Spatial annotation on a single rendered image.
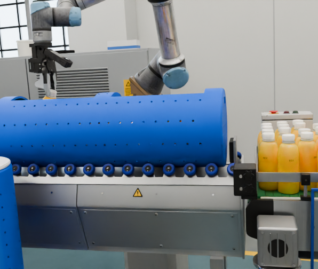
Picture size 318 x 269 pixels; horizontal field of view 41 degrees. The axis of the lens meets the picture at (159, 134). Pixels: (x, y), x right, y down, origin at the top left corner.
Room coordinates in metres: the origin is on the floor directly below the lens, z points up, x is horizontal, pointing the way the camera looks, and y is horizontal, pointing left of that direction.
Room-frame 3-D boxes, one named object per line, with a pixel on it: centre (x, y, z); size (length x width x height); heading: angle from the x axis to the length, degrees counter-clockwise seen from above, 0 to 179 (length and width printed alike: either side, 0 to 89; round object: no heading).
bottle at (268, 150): (1.37, -0.36, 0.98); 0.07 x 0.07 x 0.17
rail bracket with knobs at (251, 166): (1.30, -0.27, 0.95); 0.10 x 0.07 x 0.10; 167
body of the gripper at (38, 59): (1.72, 0.45, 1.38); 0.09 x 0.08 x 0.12; 77
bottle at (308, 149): (1.34, -0.48, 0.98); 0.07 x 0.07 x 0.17
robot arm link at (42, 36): (1.72, 0.44, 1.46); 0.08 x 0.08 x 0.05
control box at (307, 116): (1.74, -0.53, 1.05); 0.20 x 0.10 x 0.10; 77
